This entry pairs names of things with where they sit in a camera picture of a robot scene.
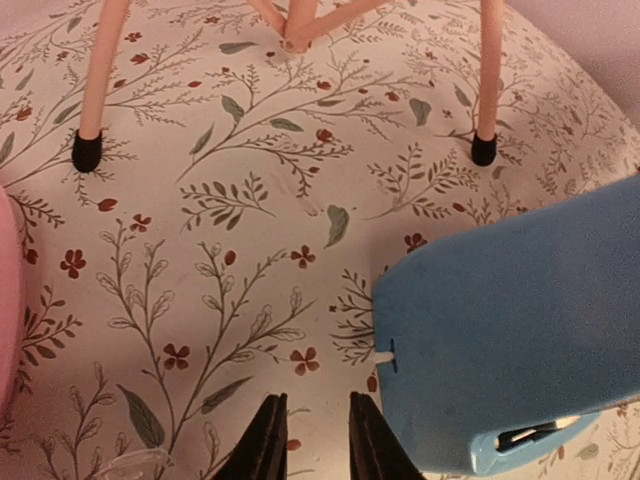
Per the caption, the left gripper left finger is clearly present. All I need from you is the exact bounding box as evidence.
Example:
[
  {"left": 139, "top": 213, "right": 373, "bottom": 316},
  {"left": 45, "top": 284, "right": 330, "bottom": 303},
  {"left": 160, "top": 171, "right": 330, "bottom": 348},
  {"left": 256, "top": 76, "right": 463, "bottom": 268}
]
[{"left": 213, "top": 394, "right": 288, "bottom": 480}]

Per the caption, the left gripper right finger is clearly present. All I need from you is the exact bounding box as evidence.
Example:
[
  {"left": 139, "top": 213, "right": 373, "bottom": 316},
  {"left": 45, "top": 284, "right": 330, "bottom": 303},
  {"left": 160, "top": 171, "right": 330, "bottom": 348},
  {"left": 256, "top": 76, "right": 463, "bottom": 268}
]
[{"left": 349, "top": 392, "right": 423, "bottom": 480}]

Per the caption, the clear metronome front cover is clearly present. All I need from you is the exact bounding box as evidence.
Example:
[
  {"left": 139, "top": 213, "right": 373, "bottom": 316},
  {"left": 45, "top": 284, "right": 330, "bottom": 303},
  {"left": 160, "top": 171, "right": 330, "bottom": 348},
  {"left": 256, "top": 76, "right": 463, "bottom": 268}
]
[{"left": 94, "top": 448, "right": 174, "bottom": 480}]

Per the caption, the blue melodica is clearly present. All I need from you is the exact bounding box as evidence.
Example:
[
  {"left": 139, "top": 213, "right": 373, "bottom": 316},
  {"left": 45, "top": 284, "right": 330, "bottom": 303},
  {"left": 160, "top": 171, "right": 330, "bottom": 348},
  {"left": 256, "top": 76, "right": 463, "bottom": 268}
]
[{"left": 372, "top": 176, "right": 639, "bottom": 476}]

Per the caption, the pink music stand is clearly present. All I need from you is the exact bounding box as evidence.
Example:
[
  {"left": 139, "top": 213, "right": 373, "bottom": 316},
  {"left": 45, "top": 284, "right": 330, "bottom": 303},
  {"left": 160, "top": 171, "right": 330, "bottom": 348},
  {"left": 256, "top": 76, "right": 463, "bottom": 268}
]
[{"left": 71, "top": 0, "right": 504, "bottom": 173}]

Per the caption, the pink plate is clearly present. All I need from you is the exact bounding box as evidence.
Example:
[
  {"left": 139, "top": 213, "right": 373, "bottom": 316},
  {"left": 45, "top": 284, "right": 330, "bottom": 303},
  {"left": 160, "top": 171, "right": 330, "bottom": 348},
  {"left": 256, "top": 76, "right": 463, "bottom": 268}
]
[{"left": 0, "top": 189, "right": 24, "bottom": 415}]

